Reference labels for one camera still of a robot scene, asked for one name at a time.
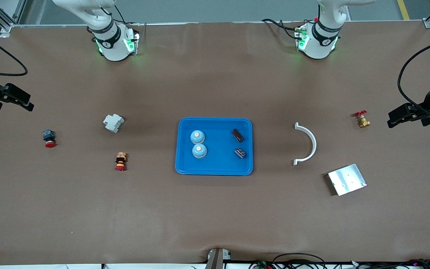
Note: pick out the brown paper table cover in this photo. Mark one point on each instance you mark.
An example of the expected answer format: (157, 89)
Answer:
(215, 216)

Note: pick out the white circuit breaker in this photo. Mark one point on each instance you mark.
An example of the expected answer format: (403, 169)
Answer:
(113, 123)

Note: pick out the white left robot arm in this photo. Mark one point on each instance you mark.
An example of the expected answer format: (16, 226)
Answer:
(317, 41)

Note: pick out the white curved plastic bracket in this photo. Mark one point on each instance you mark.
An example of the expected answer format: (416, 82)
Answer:
(314, 144)

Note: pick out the blue plastic tray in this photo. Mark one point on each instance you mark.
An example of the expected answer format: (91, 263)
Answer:
(218, 164)

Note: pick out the blue call bell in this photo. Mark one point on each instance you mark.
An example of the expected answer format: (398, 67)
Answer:
(197, 137)
(199, 151)

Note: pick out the short printed dark capacitor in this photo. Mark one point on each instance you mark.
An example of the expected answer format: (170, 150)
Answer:
(240, 152)

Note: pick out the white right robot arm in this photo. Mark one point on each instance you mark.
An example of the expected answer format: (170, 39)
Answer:
(112, 45)

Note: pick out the silver metal plate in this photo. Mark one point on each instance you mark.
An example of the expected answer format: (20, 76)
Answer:
(346, 179)

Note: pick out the red mushroom button black body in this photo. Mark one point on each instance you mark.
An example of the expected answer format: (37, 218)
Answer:
(49, 138)

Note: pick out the red button orange yellow body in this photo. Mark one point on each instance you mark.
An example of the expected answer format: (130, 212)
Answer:
(121, 161)

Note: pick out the long dark brown capacitor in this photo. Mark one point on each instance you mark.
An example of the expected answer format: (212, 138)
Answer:
(237, 135)

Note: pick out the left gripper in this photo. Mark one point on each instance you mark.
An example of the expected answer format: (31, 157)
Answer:
(429, 101)

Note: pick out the metal clamp bracket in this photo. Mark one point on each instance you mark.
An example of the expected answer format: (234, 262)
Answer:
(217, 259)

